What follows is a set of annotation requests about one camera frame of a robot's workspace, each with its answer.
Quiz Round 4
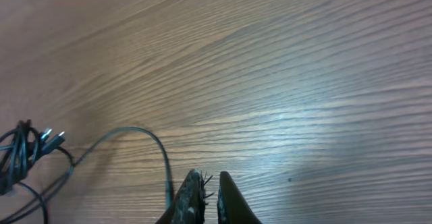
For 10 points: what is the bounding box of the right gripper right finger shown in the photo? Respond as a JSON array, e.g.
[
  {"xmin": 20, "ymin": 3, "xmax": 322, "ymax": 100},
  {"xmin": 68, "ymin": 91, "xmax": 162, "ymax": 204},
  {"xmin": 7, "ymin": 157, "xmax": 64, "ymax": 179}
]
[{"xmin": 217, "ymin": 171, "xmax": 262, "ymax": 224}]

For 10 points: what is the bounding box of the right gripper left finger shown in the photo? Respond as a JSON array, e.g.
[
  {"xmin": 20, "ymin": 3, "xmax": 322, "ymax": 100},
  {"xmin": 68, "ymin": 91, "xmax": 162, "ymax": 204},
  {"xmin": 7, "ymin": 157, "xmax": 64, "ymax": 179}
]
[{"xmin": 156, "ymin": 169, "xmax": 206, "ymax": 224}]

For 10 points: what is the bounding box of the black usb cable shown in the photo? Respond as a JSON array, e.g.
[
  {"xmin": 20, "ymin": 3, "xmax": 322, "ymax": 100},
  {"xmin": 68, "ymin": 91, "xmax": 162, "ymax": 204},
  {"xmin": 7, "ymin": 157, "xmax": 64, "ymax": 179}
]
[
  {"xmin": 0, "ymin": 119, "xmax": 75, "ymax": 224},
  {"xmin": 0, "ymin": 126, "xmax": 173, "ymax": 224}
]

